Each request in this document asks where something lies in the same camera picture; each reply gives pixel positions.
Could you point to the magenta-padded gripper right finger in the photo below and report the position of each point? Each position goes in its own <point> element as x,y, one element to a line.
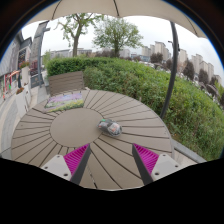
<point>146,160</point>

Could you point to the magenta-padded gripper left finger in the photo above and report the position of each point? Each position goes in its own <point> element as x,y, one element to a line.
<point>76,160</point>

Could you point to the transparent grey computer mouse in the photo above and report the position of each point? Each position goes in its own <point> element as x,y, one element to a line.
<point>110,127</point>

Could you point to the blossom tree print mouse pad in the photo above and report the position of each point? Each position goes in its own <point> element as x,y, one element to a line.
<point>65,101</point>

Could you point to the green hedge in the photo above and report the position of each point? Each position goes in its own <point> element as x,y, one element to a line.
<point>143,90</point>

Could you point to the brown slatted outdoor chair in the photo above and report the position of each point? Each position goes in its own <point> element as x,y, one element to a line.
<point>66,81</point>

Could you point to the large white flower planter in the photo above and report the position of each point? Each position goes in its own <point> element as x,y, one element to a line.
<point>22,101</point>

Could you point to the dark curved umbrella pole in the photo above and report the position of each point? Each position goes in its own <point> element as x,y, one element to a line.
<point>171,70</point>

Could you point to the small white flower planter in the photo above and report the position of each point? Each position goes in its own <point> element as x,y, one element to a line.
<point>25,75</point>

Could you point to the distant apartment buildings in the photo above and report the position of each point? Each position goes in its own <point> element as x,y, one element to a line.
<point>196,63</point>

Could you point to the tall grey sign pillar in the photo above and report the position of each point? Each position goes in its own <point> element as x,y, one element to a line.
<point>36,50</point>

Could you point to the grey storefront building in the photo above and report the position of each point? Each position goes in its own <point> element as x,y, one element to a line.
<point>10,56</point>

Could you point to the tree with sparse leaves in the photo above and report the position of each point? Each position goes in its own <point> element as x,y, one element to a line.
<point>76,36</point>

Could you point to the tree with dense crown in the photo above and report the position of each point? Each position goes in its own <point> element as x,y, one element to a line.
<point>116,33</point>

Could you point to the beige patio umbrella canopy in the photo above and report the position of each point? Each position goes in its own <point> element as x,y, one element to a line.
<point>133,6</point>

